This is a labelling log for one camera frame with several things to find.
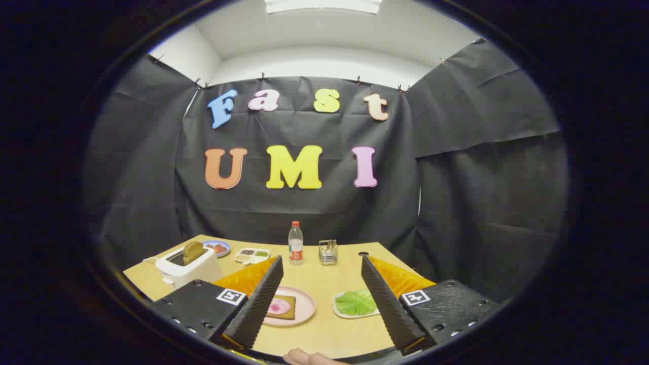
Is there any pink plate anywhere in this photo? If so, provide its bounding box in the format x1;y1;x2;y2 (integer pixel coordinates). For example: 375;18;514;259
262;286;316;326

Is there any small white plate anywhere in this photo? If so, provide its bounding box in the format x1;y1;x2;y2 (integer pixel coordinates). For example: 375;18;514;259
332;289;381;319

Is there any black backdrop cloth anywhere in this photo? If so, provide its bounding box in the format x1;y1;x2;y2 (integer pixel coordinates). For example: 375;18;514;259
84;40;568;305

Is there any wire mesh holder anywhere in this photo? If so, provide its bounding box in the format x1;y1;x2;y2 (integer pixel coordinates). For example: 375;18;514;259
318;240;339;266

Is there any white divided seasoning tray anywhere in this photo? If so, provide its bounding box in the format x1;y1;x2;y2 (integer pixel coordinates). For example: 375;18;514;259
234;247;271;265

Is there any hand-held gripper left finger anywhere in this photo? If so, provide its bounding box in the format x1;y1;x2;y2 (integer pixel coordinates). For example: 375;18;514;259
150;255;284;351

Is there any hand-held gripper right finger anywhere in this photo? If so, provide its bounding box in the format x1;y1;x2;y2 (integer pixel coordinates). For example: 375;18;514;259
360;254;501;355

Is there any clear bottle with red cap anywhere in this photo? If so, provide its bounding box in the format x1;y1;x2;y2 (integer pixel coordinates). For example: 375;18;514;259
288;221;304;266

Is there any ceiling light panel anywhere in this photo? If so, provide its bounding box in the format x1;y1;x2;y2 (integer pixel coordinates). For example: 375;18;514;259
264;0;383;15

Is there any brown toast slice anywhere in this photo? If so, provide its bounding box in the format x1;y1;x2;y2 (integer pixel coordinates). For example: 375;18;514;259
183;241;205;264

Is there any green lettuce leaf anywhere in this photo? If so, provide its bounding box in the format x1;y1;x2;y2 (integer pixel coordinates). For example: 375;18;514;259
335;289;378;316

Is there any flat brown bread slice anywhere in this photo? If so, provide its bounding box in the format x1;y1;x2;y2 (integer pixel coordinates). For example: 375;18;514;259
266;295;297;320

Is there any white toaster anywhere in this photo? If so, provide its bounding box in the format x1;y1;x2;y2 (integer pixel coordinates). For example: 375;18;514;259
143;247;224;289

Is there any blue plate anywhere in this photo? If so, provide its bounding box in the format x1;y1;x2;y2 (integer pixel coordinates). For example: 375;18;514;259
202;240;232;258

